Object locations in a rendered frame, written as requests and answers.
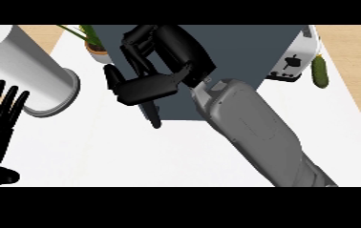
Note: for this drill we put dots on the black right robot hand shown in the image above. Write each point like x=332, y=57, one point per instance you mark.
x=188, y=55

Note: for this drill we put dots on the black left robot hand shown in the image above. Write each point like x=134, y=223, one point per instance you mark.
x=9, y=117

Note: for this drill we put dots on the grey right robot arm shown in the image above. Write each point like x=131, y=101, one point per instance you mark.
x=253, y=123

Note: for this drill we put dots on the flat dark grey door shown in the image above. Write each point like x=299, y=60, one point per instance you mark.
x=245, y=53

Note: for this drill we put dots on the large white cylinder container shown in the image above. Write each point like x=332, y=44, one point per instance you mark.
x=29, y=69

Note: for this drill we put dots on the green plant in white pot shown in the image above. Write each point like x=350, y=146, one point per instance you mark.
x=97, y=52

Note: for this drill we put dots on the white toaster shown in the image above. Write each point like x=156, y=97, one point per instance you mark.
x=301, y=53

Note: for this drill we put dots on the green cucumber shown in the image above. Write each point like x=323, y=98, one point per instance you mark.
x=320, y=71

